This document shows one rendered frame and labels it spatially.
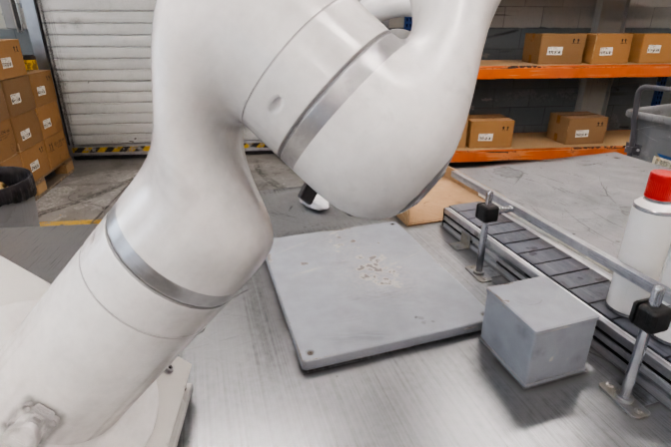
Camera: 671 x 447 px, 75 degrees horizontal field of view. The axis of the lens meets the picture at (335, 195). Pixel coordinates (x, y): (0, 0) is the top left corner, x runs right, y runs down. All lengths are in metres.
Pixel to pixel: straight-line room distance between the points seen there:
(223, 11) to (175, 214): 0.13
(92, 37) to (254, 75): 4.41
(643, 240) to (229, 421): 0.56
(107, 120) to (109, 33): 0.79
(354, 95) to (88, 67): 4.50
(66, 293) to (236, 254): 0.13
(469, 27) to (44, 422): 0.42
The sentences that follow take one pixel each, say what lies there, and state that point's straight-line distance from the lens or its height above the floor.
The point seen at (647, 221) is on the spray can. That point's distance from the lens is 0.68.
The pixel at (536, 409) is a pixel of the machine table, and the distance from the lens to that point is 0.63.
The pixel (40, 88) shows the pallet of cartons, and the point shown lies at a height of 0.78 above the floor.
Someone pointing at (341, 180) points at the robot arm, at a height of 1.17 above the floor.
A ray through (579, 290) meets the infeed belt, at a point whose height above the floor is 0.88.
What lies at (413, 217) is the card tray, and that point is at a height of 0.83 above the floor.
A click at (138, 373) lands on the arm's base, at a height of 1.01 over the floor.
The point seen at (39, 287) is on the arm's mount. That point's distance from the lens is 0.57.
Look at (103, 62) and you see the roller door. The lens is 4.67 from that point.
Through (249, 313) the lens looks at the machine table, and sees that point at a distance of 0.73.
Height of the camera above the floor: 1.26
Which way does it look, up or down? 22 degrees down
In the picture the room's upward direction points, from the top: straight up
